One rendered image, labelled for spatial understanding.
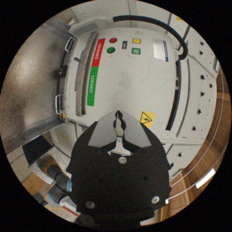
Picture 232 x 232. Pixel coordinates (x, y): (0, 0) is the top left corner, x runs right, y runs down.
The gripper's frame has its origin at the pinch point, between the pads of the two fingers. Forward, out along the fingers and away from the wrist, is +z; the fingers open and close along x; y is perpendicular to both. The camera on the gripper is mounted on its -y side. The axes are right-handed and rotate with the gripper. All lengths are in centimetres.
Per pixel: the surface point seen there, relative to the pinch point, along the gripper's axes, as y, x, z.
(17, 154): 54, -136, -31
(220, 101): -72, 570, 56
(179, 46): -41, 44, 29
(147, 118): 6.5, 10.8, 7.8
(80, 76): -6.4, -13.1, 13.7
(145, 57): -14.7, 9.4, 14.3
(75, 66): -11.8, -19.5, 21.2
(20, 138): 8.5, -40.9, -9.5
